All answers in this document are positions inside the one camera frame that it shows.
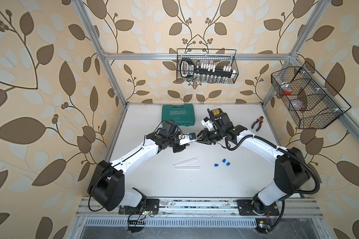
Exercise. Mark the black wire basket back wall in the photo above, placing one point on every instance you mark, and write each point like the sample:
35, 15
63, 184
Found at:
212, 56

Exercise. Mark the black socket holder rail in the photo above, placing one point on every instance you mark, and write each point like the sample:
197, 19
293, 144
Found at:
190, 68

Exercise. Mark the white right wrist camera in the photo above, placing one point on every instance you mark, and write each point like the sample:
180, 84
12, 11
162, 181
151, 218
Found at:
207, 123

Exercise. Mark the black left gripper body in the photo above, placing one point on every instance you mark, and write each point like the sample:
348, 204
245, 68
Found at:
175, 139

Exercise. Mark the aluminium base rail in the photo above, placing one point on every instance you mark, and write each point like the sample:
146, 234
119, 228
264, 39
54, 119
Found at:
191, 212

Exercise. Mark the green plastic tool case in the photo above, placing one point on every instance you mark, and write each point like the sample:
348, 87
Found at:
182, 115

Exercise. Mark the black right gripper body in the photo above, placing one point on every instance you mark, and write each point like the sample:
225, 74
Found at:
211, 136

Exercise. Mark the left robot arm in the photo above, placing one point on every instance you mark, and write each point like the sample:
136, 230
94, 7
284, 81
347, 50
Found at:
107, 185

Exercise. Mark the black wire basket right wall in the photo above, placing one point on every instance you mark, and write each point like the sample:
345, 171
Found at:
313, 101

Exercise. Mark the black tool case yellow label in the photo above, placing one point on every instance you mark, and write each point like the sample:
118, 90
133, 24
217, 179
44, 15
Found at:
218, 113

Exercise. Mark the orange black pliers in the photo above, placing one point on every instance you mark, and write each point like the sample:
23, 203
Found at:
258, 123

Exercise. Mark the black wire basket wall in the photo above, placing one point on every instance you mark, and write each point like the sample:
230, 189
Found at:
212, 56
313, 101

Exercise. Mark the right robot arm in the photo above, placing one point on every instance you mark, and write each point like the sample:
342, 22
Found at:
291, 171

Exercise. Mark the aluminium frame post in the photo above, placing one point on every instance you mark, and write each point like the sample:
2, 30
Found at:
84, 17

